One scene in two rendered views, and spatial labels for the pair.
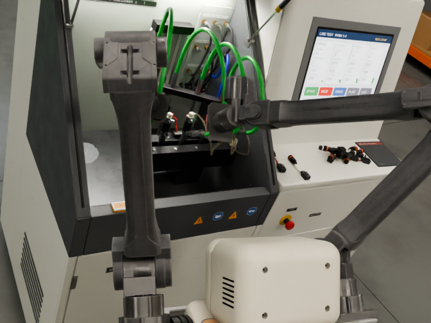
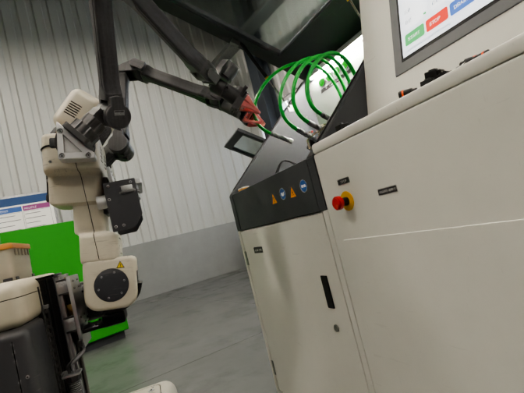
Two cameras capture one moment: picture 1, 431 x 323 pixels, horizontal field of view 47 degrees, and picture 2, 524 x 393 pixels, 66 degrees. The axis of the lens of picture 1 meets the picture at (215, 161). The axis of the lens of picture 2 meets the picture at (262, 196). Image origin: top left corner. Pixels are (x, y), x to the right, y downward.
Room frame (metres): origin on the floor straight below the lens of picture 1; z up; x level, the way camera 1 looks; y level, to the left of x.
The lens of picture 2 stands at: (1.51, -1.39, 0.79)
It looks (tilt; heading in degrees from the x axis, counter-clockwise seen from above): 4 degrees up; 105
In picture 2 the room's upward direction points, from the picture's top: 14 degrees counter-clockwise
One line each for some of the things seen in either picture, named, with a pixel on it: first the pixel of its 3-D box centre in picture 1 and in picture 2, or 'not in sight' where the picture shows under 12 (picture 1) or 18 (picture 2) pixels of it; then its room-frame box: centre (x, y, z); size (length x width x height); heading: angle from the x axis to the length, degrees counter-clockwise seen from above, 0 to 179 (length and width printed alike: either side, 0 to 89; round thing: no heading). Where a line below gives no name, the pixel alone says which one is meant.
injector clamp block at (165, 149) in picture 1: (186, 158); not in sight; (1.43, 0.10, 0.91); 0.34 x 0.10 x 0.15; 131
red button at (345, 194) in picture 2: (288, 223); (341, 202); (1.43, -0.33, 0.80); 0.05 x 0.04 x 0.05; 131
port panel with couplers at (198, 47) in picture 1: (207, 47); not in sight; (1.71, 0.18, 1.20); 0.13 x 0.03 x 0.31; 131
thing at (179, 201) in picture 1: (181, 217); (272, 200); (1.17, 0.04, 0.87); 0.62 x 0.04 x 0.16; 131
